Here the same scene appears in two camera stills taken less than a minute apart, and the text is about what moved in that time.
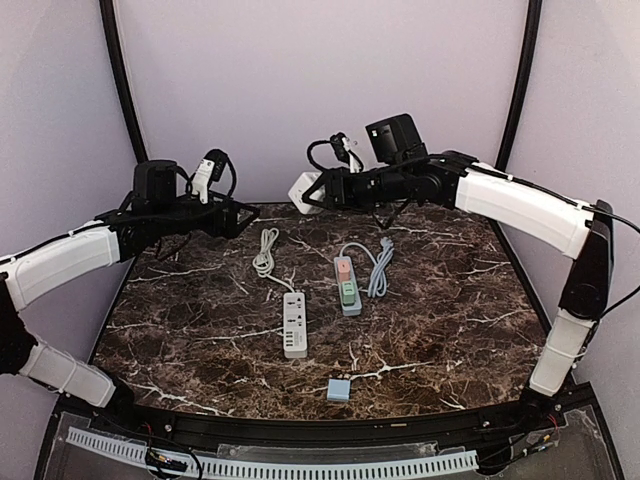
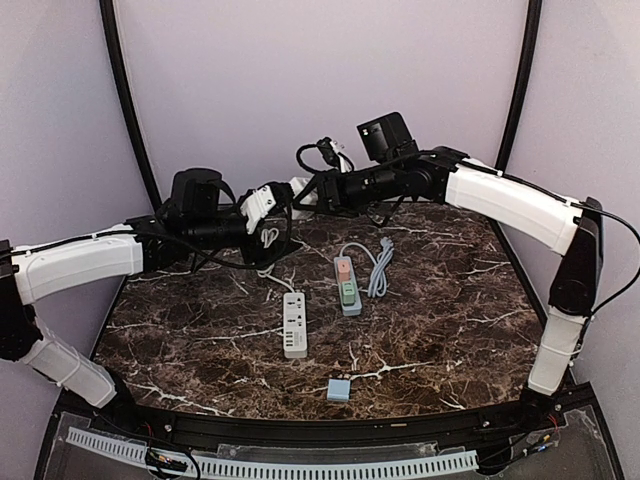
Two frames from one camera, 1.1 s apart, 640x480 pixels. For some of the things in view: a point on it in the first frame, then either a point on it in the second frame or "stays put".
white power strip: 294,325 stays put
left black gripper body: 209,224 to 206,234
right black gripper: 338,196 stays put
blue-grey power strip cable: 378,279 stays put
